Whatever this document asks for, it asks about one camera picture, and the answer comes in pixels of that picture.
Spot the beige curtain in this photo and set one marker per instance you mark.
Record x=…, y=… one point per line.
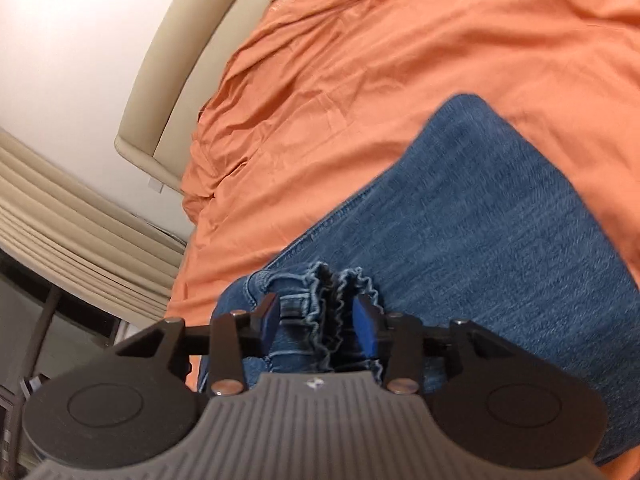
x=75, y=225

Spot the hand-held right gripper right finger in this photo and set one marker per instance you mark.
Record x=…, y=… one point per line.
x=365, y=327

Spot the beige padded headboard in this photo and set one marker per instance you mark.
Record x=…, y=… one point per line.
x=165, y=110

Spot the white wall socket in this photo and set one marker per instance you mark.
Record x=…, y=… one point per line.
x=156, y=185

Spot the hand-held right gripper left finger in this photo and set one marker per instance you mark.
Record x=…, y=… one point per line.
x=270, y=321

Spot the blue denim pants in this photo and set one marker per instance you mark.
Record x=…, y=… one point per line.
x=475, y=235

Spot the dark window frame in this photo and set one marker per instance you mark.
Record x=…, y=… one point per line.
x=47, y=315

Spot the orange bed cover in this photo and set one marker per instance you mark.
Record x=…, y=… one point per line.
x=375, y=85

